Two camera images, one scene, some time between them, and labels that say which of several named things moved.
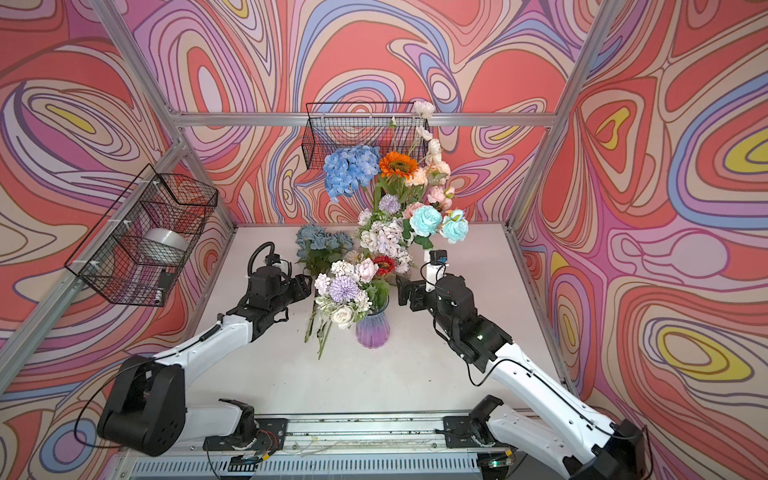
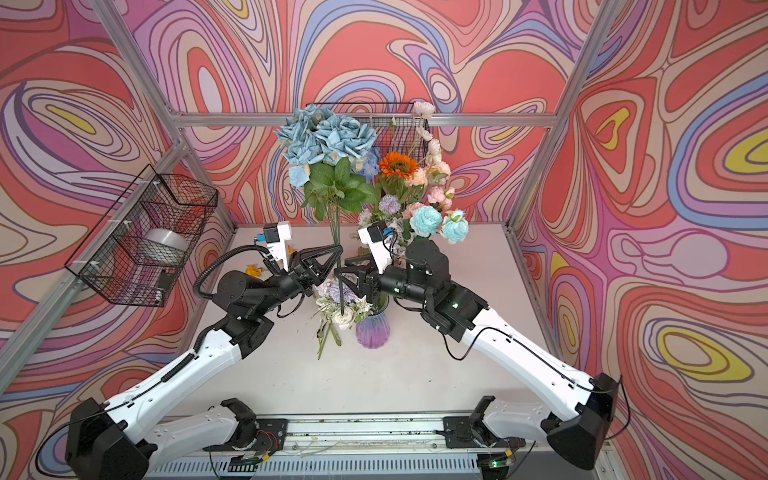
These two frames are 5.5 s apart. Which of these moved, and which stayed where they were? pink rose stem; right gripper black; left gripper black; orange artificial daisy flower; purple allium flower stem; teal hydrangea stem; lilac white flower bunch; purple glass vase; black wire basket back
Moved: teal hydrangea stem; right gripper black; left gripper black
Stayed: orange artificial daisy flower; purple allium flower stem; pink rose stem; lilac white flower bunch; black wire basket back; purple glass vase
